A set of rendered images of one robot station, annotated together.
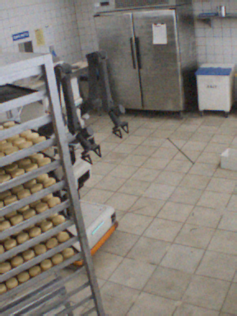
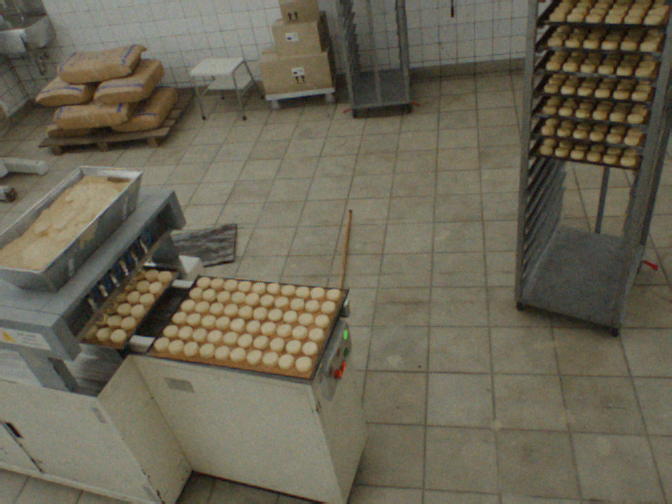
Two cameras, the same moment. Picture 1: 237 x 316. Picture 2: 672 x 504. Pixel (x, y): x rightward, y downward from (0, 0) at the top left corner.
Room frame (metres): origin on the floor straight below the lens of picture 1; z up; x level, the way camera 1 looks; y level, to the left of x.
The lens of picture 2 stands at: (3.01, -1.22, 2.33)
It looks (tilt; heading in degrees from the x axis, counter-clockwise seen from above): 38 degrees down; 163
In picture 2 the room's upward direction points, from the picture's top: 11 degrees counter-clockwise
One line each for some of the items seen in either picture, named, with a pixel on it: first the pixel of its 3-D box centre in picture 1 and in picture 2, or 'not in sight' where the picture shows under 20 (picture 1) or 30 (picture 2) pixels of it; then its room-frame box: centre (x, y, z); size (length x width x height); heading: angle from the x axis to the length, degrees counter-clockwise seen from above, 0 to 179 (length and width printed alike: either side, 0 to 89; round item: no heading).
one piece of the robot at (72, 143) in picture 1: (77, 143); not in sight; (2.42, 0.29, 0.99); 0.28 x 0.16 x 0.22; 148
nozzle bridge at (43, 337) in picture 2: not in sight; (100, 281); (1.07, -1.54, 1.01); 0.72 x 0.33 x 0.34; 138
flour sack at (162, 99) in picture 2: not in sight; (146, 107); (-2.46, -1.07, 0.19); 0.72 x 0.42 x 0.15; 152
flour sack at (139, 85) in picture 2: not in sight; (131, 80); (-2.44, -1.11, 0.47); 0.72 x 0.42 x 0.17; 153
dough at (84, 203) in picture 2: not in sight; (69, 222); (1.07, -1.54, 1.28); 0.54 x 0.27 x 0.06; 138
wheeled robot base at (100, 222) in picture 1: (67, 228); not in sight; (2.58, 0.53, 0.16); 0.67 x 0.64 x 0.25; 58
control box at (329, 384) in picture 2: not in sight; (335, 359); (1.66, -0.89, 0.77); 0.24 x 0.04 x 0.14; 138
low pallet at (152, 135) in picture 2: not in sight; (120, 124); (-2.60, -1.34, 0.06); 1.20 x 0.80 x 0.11; 60
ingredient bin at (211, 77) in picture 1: (216, 90); not in sight; (5.46, -1.70, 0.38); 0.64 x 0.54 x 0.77; 150
